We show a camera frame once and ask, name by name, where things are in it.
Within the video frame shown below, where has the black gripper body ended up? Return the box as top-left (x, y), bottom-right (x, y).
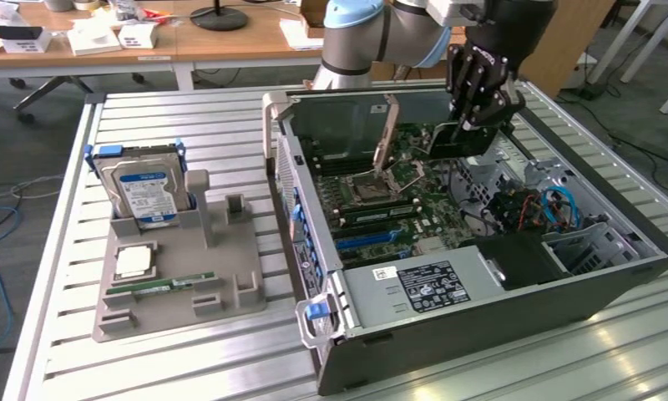
top-left (464, 0), bottom-right (558, 91)

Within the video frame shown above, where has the graphics card with metal bracket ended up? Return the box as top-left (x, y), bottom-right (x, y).
top-left (370, 94), bottom-right (502, 172)

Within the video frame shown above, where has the wooden cabinet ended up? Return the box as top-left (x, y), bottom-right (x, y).
top-left (449, 0), bottom-right (617, 91)

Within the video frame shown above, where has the perforated metal drive cage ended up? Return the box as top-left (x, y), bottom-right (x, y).
top-left (449, 124), bottom-right (536, 210)

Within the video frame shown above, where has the metal socket cover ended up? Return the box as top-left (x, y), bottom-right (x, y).
top-left (386, 160), bottom-right (428, 193)

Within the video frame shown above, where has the green motherboard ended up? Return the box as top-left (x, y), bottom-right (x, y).
top-left (302, 137), bottom-right (480, 268)

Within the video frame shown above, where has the CPU socket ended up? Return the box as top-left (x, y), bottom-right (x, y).
top-left (348, 170), bottom-right (394, 206)

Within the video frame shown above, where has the white paper stack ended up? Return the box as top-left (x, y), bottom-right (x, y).
top-left (279, 17), bottom-right (325, 52)

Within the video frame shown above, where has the brown cardboard box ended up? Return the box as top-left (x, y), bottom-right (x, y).
top-left (299, 0), bottom-right (328, 29)

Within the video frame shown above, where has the dark installed RAM stick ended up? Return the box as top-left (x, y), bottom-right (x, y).
top-left (338, 200), bottom-right (418, 225)

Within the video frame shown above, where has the blue expansion slot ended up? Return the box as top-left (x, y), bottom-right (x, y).
top-left (333, 228), bottom-right (405, 254)

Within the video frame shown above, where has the metal disk bay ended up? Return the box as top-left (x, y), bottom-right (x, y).
top-left (542, 223), bottom-right (656, 277)

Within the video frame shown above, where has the black round lamp base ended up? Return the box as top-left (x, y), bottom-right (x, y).
top-left (187, 0), bottom-right (250, 31)

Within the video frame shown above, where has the grey power supply unit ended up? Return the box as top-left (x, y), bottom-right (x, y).
top-left (341, 245), bottom-right (505, 329)

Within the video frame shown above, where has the black open PC case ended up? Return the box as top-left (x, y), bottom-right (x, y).
top-left (259, 81), bottom-right (668, 397)

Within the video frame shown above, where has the small white labelled box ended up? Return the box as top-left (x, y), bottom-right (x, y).
top-left (117, 23), bottom-right (158, 50)

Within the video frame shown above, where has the hard disk in blue carrier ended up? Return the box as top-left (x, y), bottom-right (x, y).
top-left (82, 140), bottom-right (193, 231)

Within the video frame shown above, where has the white box with roll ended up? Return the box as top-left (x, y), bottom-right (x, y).
top-left (65, 24), bottom-right (122, 56)

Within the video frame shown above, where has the grey parts rack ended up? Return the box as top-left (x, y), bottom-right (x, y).
top-left (90, 169), bottom-right (267, 344)

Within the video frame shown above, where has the silver CPU chip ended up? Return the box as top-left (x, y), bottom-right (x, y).
top-left (114, 246), bottom-right (151, 279)

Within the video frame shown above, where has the green RAM stick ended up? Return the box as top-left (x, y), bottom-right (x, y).
top-left (105, 272), bottom-right (215, 297)

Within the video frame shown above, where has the black office chair base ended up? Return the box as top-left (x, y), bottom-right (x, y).
top-left (10, 74), bottom-right (149, 124)

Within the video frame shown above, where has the white box black top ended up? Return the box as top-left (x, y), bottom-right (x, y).
top-left (0, 25), bottom-right (53, 54)

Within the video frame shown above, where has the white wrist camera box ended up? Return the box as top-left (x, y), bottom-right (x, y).
top-left (426, 0), bottom-right (482, 27)

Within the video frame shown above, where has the white table frame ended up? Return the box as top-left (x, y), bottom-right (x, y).
top-left (586, 0), bottom-right (668, 84)

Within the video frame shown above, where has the orange wire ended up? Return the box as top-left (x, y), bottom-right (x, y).
top-left (520, 194), bottom-right (536, 231)

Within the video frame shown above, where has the blue wire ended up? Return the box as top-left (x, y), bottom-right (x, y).
top-left (538, 185), bottom-right (584, 231)

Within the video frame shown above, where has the wooden desk white frame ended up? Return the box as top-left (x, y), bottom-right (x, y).
top-left (0, 0), bottom-right (482, 92)

